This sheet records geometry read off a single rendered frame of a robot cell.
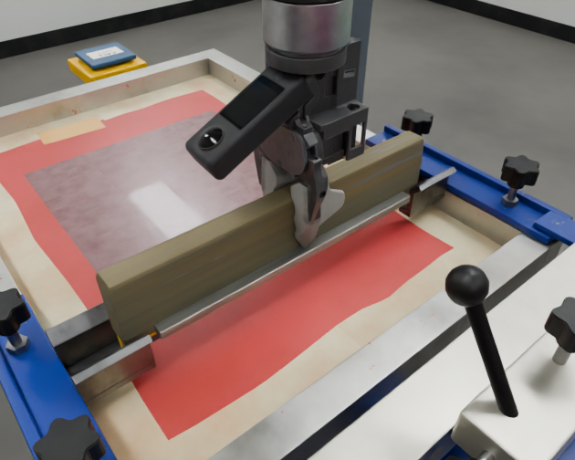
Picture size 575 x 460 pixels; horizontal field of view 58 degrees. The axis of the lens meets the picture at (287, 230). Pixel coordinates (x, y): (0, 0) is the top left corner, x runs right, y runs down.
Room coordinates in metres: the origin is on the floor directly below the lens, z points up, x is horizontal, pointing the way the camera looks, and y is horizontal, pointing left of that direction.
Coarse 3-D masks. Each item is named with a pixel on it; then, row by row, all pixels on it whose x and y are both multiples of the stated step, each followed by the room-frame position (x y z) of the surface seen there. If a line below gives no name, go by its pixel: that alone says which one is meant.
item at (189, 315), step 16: (384, 208) 0.50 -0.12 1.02; (352, 224) 0.47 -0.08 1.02; (368, 224) 0.48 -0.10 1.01; (320, 240) 0.44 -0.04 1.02; (336, 240) 0.44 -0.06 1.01; (288, 256) 0.41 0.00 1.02; (304, 256) 0.41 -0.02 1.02; (256, 272) 0.39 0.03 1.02; (272, 272) 0.39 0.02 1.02; (224, 288) 0.36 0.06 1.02; (240, 288) 0.36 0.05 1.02; (208, 304) 0.34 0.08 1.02; (224, 304) 0.35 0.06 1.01; (176, 320) 0.32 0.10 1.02; (192, 320) 0.33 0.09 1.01; (160, 336) 0.31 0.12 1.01
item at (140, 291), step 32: (352, 160) 0.50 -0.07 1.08; (384, 160) 0.51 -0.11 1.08; (416, 160) 0.55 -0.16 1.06; (288, 192) 0.44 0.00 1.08; (352, 192) 0.48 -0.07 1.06; (384, 192) 0.51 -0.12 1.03; (224, 224) 0.39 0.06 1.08; (256, 224) 0.39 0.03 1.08; (288, 224) 0.42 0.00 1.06; (160, 256) 0.34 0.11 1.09; (192, 256) 0.35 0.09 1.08; (224, 256) 0.37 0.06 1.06; (256, 256) 0.39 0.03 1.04; (128, 288) 0.31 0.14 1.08; (160, 288) 0.33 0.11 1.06; (192, 288) 0.34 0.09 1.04; (128, 320) 0.30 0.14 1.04; (160, 320) 0.32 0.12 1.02
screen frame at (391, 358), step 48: (48, 96) 0.86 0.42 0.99; (96, 96) 0.89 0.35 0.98; (528, 240) 0.47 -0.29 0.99; (0, 288) 0.39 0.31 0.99; (384, 336) 0.33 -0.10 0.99; (432, 336) 0.33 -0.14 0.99; (336, 384) 0.27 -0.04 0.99; (384, 384) 0.28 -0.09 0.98; (288, 432) 0.23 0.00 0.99; (336, 432) 0.24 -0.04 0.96
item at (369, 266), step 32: (192, 96) 0.94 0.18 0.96; (128, 128) 0.81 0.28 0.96; (160, 128) 0.81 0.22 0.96; (192, 128) 0.81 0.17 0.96; (160, 160) 0.71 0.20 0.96; (192, 160) 0.71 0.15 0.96; (192, 192) 0.62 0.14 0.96; (224, 192) 0.62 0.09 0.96; (256, 192) 0.62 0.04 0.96; (384, 224) 0.55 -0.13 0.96; (320, 256) 0.48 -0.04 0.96; (352, 256) 0.48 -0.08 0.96; (384, 256) 0.48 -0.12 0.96; (416, 256) 0.48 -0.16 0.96; (320, 288) 0.42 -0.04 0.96; (352, 288) 0.42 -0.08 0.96; (384, 288) 0.42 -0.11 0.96
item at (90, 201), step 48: (48, 144) 0.75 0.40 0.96; (96, 144) 0.75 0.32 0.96; (48, 192) 0.62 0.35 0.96; (96, 192) 0.62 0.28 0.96; (144, 192) 0.62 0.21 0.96; (48, 240) 0.51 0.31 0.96; (96, 240) 0.51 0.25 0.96; (144, 240) 0.51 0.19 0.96; (96, 288) 0.42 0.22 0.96; (288, 288) 0.42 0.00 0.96; (192, 336) 0.35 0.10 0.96; (240, 336) 0.35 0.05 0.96; (288, 336) 0.35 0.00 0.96; (144, 384) 0.30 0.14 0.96; (192, 384) 0.30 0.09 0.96; (240, 384) 0.30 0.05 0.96
